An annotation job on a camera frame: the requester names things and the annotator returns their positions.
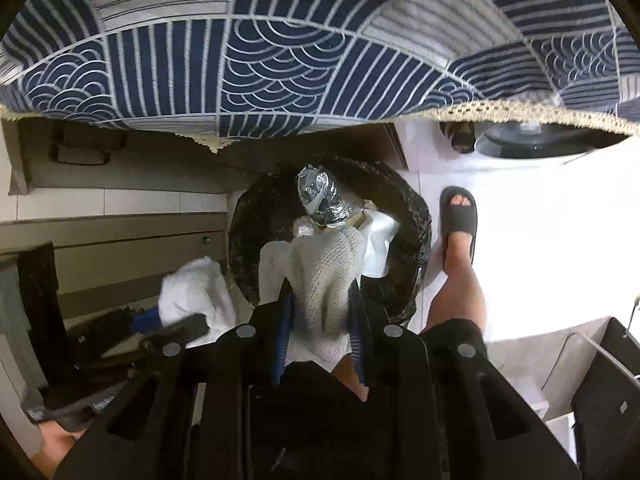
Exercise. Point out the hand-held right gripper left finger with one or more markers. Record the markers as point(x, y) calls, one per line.
point(282, 335)

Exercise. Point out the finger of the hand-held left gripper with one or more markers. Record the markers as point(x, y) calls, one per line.
point(187, 327)

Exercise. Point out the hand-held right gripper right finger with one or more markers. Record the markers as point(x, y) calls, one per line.
point(357, 345)

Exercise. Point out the small white towel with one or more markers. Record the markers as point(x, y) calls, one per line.
point(197, 285)

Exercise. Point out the large white knit towel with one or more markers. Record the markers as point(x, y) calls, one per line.
point(320, 285)

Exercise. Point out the black bag lined trash bin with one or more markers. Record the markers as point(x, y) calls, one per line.
point(400, 240)

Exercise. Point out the crushed silver foil bag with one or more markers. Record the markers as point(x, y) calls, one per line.
point(325, 200)

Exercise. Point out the person's left hand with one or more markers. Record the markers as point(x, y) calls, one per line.
point(60, 442)

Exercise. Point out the person's left leg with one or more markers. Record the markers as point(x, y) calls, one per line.
point(350, 377)

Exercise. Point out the black shorts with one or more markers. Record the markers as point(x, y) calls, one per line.
point(455, 340)

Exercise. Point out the white plastic sheet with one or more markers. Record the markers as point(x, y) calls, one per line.
point(380, 245)

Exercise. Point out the foot in black slipper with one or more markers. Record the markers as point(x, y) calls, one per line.
point(457, 285)

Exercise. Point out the grey slipper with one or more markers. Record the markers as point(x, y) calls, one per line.
point(457, 140)
point(457, 210)

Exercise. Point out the dark open cabinet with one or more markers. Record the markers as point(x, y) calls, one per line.
point(605, 400)

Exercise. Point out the round dark appliance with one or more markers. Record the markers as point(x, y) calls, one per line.
point(540, 140)

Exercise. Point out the blue patterned tablecloth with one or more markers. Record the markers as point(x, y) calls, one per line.
point(300, 50)

